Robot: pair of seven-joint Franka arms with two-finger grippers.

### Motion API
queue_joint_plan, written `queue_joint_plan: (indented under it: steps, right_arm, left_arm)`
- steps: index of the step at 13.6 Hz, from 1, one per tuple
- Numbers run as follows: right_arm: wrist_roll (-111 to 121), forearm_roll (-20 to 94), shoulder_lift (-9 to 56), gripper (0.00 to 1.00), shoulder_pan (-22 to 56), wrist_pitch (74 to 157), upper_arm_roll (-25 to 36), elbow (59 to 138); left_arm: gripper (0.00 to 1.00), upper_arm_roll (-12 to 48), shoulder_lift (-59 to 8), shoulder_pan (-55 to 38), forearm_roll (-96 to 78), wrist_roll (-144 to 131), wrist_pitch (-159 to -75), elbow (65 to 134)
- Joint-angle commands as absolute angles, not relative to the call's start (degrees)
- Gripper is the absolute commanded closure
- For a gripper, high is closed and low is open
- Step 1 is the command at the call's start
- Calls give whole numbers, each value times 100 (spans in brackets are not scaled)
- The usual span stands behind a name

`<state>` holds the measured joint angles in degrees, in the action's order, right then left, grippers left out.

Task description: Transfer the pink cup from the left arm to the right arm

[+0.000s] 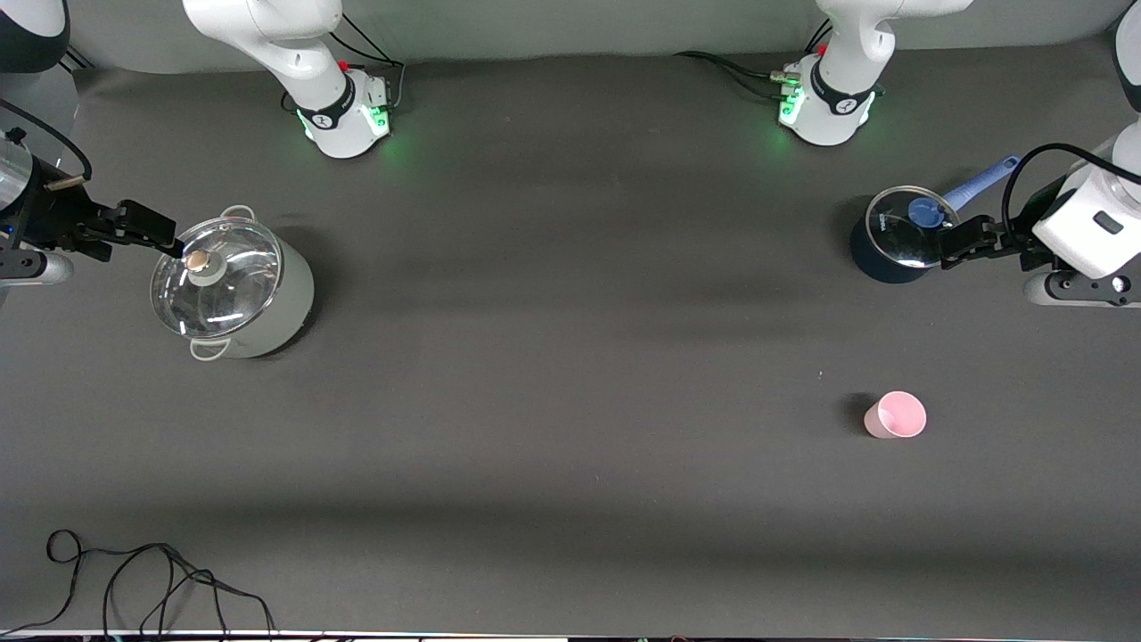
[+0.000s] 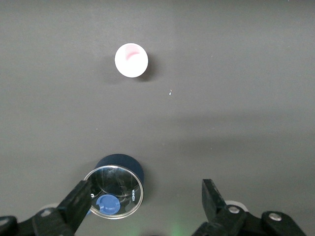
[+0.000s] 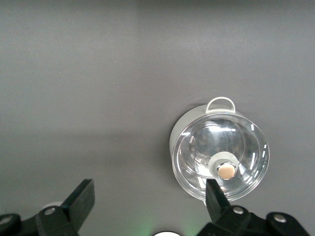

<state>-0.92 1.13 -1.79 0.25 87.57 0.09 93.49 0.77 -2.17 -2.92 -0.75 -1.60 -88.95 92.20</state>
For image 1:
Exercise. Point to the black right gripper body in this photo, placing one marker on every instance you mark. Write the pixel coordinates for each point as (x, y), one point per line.
(49, 217)

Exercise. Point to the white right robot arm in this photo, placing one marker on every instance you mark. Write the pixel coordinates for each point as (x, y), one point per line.
(303, 53)

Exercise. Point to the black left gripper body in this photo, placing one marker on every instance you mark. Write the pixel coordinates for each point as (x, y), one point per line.
(1013, 238)

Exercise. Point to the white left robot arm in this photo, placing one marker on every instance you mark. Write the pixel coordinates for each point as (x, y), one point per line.
(838, 107)

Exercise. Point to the pale grey stock pot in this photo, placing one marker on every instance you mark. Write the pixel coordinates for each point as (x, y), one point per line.
(294, 294)

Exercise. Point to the glass lid with tan knob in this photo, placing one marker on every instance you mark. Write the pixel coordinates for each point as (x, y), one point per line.
(232, 285)

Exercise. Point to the dark blue saucepan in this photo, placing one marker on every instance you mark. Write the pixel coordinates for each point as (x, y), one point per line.
(878, 267)

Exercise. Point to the dark grey table mat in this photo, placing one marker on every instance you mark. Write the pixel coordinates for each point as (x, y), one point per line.
(570, 446)

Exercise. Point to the pink plastic cup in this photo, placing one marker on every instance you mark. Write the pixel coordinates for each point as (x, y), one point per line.
(896, 417)

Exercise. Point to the glass lid with blue knob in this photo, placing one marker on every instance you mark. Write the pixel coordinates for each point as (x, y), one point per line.
(896, 241)

